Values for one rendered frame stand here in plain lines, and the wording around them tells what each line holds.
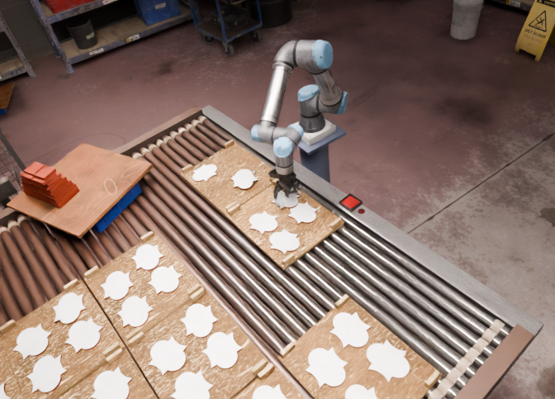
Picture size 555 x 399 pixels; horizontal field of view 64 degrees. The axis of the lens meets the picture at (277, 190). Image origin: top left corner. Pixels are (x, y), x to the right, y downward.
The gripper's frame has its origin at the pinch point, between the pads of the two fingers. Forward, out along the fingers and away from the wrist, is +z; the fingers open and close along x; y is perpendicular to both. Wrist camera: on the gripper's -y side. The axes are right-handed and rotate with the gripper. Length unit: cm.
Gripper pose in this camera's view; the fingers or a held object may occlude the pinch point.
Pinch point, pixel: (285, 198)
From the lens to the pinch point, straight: 205.0
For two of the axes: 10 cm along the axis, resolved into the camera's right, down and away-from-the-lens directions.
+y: 6.3, 5.2, -5.8
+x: 7.7, -5.0, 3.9
